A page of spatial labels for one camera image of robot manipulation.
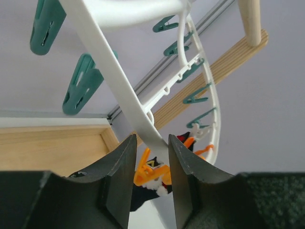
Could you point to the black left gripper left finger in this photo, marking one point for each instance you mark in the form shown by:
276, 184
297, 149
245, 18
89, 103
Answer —
105, 201

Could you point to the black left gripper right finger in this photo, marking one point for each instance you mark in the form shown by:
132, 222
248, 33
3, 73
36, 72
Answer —
188, 173

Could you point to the black patterned sock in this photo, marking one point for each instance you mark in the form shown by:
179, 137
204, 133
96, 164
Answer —
151, 190

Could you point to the white plastic sock hanger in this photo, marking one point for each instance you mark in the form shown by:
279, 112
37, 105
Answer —
91, 17

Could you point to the wooden hanger stand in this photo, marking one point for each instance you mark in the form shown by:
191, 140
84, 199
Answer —
65, 144

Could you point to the orange clothespin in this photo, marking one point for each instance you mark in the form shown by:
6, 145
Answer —
189, 143
146, 172

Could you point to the teal clothespin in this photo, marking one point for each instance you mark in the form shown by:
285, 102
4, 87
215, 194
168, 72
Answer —
49, 17
85, 80

